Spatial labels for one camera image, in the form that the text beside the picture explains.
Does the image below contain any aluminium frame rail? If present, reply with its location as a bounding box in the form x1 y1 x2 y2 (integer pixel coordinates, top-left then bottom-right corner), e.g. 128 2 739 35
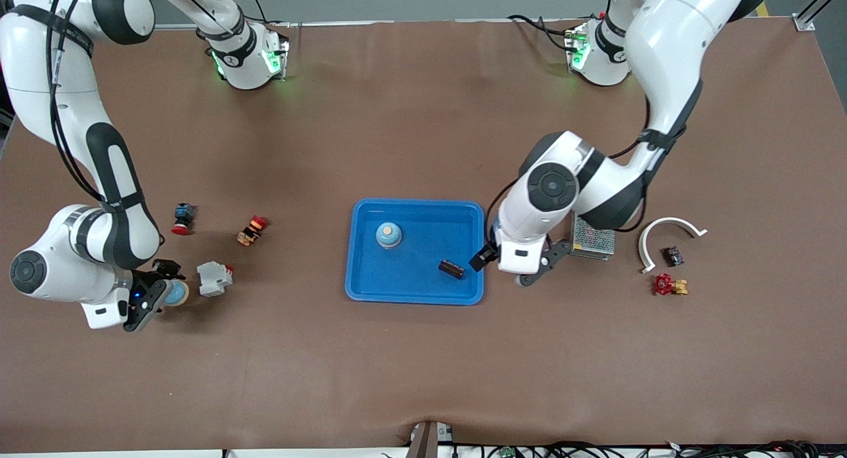
793 0 847 32

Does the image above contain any white curved plastic clamp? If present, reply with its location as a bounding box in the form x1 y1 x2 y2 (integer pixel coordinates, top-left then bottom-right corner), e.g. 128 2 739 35
638 217 709 275

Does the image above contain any black left base cable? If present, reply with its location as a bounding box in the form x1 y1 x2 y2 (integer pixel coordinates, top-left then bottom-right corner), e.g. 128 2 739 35
506 13 580 54

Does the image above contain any blue plastic tray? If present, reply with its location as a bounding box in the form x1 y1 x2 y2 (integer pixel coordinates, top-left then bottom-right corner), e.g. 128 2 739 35
344 199 487 306

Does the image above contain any blue white call bell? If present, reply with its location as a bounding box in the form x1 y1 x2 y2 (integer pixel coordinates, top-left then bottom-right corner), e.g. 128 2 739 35
163 279 191 307
375 221 403 249

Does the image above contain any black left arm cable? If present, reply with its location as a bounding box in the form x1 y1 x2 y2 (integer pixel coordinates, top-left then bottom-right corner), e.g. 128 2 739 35
485 130 689 247

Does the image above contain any red handwheel brass valve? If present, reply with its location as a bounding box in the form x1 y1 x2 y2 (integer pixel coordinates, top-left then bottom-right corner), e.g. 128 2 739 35
654 273 689 297

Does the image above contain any black right base cable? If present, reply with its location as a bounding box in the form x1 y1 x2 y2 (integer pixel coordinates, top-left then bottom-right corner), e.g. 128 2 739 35
244 0 295 28

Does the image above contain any metal mesh power supply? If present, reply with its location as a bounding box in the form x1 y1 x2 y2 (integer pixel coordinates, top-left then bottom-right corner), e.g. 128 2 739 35
570 213 617 261

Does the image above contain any grey metal bracket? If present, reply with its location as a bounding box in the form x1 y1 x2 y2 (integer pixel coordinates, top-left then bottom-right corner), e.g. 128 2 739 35
405 420 455 458

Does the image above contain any black cable bundle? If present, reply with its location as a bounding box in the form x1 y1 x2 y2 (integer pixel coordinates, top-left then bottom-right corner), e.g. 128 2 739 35
457 440 847 458

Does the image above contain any orange red selector switch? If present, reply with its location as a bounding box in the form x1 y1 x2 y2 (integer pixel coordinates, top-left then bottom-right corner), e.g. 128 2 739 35
237 215 268 247

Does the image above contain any red blue push button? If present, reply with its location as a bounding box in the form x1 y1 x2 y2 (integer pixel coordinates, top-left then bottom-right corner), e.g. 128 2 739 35
171 203 197 236

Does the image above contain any black base cable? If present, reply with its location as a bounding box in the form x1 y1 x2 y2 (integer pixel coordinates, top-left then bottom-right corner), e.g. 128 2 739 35
244 0 295 28
506 13 580 54

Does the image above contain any white circuit breaker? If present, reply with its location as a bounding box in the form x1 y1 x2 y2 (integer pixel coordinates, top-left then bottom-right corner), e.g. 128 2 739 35
196 261 234 298

